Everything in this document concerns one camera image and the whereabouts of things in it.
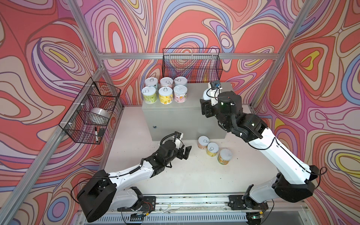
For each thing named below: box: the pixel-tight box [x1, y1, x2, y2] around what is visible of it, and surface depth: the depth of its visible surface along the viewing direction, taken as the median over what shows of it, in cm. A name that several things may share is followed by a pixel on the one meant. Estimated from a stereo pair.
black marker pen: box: [94, 126, 99, 143], surface depth 74 cm
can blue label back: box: [173, 76, 188, 88], surface depth 78 cm
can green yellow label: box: [141, 86, 158, 105], surface depth 73 cm
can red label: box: [144, 77, 158, 91], surface depth 78 cm
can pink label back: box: [197, 135, 210, 150], surface depth 93 cm
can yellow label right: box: [206, 142, 219, 158], surface depth 90 cm
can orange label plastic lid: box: [217, 148, 233, 166], surface depth 86 cm
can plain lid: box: [173, 84, 188, 104], surface depth 74 cm
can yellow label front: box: [158, 86, 173, 105], surface depth 73 cm
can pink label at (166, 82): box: [159, 76, 174, 90], surface depth 78 cm
